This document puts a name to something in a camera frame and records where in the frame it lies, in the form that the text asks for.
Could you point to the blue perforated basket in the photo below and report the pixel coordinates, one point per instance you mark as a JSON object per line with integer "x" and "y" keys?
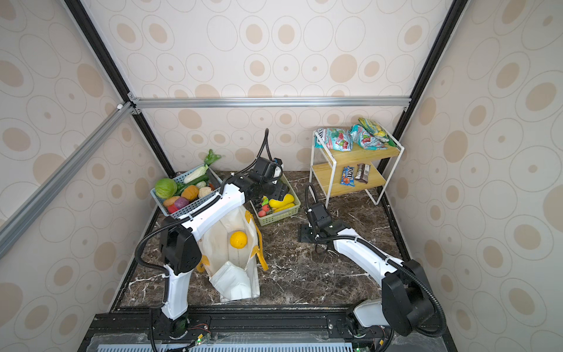
{"x": 167, "y": 205}

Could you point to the white daikon radish toy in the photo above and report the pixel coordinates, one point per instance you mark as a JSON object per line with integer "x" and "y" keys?
{"x": 211, "y": 158}

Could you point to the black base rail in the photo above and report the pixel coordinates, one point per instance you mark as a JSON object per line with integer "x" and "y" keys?
{"x": 251, "y": 328}

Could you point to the yellow banana toy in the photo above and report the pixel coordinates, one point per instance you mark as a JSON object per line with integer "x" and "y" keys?
{"x": 284, "y": 207}

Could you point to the brown chocolate bar packet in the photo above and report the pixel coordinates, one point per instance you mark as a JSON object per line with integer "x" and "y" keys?
{"x": 362, "y": 173}

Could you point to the orange potato toy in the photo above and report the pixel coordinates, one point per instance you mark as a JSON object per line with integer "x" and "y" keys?
{"x": 190, "y": 193}

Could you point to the green candy snack bag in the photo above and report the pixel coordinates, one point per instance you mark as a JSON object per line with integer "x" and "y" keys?
{"x": 334, "y": 139}

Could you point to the large yellow mango toy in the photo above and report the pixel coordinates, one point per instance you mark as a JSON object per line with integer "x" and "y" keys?
{"x": 288, "y": 199}

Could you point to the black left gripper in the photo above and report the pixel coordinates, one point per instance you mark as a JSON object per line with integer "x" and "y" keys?
{"x": 281, "y": 189}

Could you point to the horizontal aluminium frame bar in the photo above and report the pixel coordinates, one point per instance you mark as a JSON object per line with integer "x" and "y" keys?
{"x": 280, "y": 102}

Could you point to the white cauliflower toy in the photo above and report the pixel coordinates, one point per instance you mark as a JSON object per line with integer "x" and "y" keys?
{"x": 204, "y": 191}

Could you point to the white wire wooden shelf rack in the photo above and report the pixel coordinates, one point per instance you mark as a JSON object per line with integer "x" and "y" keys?
{"x": 326, "y": 167}

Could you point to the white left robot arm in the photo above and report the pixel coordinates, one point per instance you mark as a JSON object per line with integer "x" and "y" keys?
{"x": 180, "y": 250}

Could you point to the light green perforated basket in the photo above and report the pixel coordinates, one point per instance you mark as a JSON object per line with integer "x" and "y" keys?
{"x": 282, "y": 187}

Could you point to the green cabbage toy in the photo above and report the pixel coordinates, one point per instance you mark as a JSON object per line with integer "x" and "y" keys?
{"x": 165, "y": 188}

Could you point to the blue candy packet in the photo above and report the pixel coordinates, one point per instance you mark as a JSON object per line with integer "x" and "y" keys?
{"x": 348, "y": 178}

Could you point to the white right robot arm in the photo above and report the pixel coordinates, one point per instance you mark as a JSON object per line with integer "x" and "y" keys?
{"x": 407, "y": 302}

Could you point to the teal candy snack bag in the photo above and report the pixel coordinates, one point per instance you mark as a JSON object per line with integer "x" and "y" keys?
{"x": 366, "y": 140}

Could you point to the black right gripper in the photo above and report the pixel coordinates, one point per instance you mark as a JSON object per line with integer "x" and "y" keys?
{"x": 303, "y": 231}

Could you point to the white canvas grocery bag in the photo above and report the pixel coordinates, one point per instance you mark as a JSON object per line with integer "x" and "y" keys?
{"x": 233, "y": 272}

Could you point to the green cucumber toy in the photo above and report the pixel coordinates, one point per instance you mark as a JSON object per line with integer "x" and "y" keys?
{"x": 182, "y": 186}

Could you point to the yellow green snack bag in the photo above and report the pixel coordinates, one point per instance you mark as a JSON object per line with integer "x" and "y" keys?
{"x": 376, "y": 131}

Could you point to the diagonal aluminium frame bar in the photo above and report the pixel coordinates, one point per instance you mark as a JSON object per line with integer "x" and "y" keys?
{"x": 30, "y": 210}

